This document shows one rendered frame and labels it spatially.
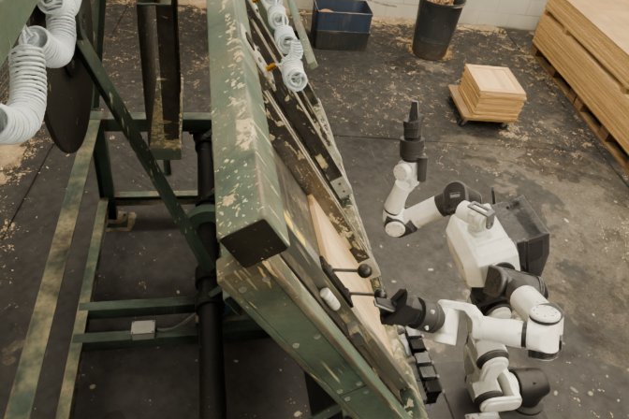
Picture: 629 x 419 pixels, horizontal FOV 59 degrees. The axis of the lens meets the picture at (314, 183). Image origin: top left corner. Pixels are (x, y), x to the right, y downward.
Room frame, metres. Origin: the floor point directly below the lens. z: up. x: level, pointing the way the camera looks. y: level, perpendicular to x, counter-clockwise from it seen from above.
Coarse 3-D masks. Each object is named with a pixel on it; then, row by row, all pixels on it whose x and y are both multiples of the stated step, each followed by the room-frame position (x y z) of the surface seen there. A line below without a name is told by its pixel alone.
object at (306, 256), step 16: (288, 224) 0.97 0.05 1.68; (304, 256) 0.98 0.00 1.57; (320, 272) 0.99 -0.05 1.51; (320, 288) 0.99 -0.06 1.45; (352, 320) 1.02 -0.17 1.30; (368, 336) 1.04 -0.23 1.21; (384, 352) 1.06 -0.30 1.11; (384, 368) 1.06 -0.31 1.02; (400, 368) 1.11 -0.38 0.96; (400, 384) 1.08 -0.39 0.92
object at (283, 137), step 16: (256, 48) 1.48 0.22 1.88; (256, 64) 1.45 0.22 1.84; (272, 64) 1.46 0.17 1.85; (272, 80) 1.42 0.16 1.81; (272, 112) 1.44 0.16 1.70; (272, 128) 1.44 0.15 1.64; (288, 128) 1.46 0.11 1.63; (272, 144) 1.44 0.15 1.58; (288, 144) 1.45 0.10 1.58; (288, 160) 1.46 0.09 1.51; (304, 160) 1.47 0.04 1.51; (304, 176) 1.47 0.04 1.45; (320, 176) 1.53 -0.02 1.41; (320, 192) 1.49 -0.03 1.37; (336, 208) 1.50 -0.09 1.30; (336, 224) 1.51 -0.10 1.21; (352, 224) 1.58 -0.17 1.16; (352, 240) 1.53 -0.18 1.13; (368, 256) 1.55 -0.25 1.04
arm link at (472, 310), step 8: (440, 304) 1.06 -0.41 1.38; (448, 304) 1.05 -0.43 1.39; (456, 304) 1.04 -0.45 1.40; (464, 304) 1.04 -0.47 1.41; (464, 312) 1.06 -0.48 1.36; (472, 312) 1.02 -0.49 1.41; (480, 312) 1.03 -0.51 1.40; (472, 320) 1.00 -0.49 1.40; (480, 320) 1.00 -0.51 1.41; (480, 328) 0.98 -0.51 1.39; (480, 336) 0.97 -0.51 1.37
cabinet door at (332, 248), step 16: (320, 208) 1.48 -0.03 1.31; (320, 224) 1.34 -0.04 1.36; (320, 240) 1.26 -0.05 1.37; (336, 240) 1.43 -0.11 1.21; (336, 256) 1.30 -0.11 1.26; (352, 256) 1.51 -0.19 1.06; (336, 272) 1.19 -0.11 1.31; (352, 272) 1.38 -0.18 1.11; (352, 288) 1.25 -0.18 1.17; (368, 288) 1.46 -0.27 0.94; (368, 304) 1.32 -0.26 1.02; (368, 320) 1.20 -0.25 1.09; (384, 336) 1.25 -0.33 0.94
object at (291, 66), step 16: (272, 0) 1.91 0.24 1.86; (288, 0) 1.68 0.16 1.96; (272, 16) 1.73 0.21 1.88; (288, 32) 1.57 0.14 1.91; (304, 32) 1.44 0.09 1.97; (288, 48) 1.53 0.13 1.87; (304, 48) 1.36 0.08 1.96; (288, 64) 1.40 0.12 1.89; (288, 80) 1.34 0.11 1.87; (304, 80) 1.35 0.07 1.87
